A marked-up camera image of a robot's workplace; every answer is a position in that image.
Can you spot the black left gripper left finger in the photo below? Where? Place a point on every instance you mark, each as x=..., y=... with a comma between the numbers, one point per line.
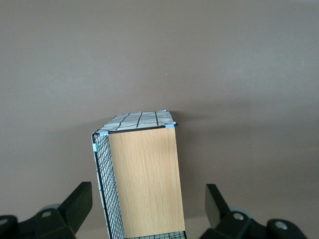
x=74, y=206

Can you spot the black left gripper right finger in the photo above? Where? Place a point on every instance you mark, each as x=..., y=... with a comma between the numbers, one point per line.
x=216, y=206

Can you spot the light wooden shelf insert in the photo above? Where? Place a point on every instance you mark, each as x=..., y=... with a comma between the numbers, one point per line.
x=149, y=184

